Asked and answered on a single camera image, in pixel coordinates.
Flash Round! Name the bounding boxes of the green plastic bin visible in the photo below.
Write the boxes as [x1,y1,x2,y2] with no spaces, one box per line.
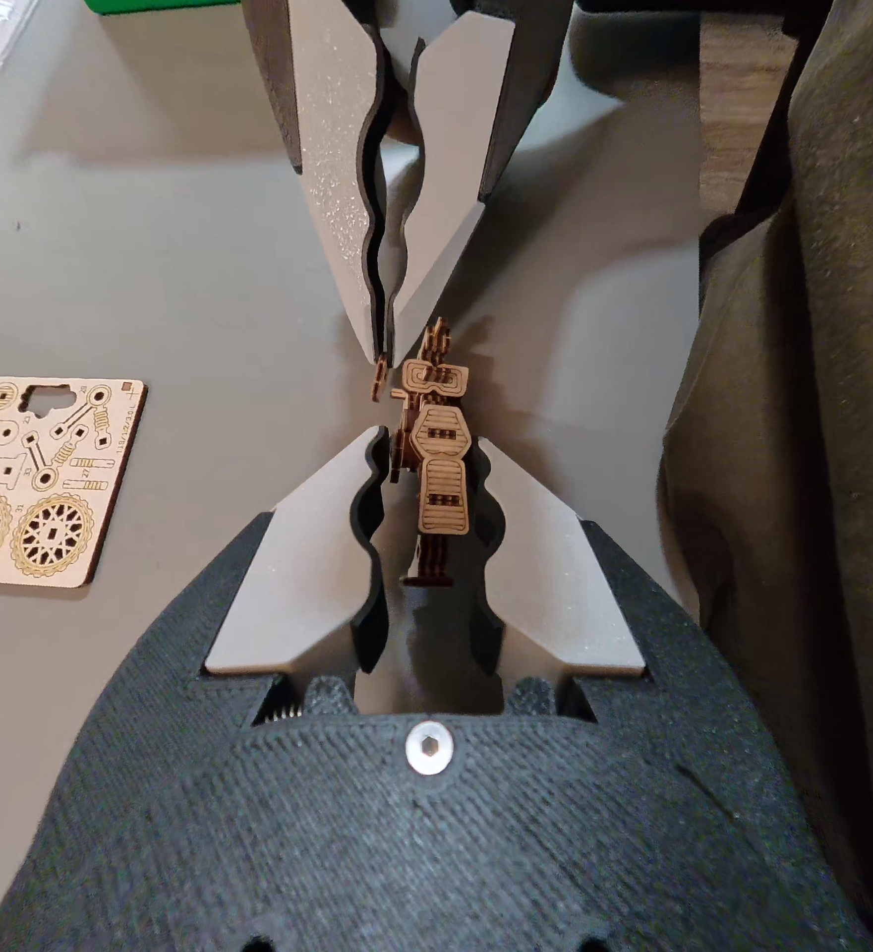
[83,0,240,16]

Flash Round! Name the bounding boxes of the wooden sheet with rod parts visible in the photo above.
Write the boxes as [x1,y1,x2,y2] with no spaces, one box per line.
[0,375,149,590]

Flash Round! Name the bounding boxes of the grey desk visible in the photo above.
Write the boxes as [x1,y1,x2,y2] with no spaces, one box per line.
[0,0,705,752]

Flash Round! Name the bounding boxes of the person's olive shirt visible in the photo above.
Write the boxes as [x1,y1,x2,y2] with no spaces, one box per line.
[663,0,873,952]

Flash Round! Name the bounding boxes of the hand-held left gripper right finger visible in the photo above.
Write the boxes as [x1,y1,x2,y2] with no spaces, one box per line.
[473,436,649,679]

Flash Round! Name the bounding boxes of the wooden motorcycle model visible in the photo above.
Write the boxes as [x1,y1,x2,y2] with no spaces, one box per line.
[388,316,474,589]

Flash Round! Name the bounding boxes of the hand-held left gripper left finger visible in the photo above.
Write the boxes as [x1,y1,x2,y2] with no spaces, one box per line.
[204,424,394,678]

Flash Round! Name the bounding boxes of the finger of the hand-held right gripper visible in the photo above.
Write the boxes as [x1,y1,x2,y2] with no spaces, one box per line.
[254,0,394,367]
[386,13,518,359]

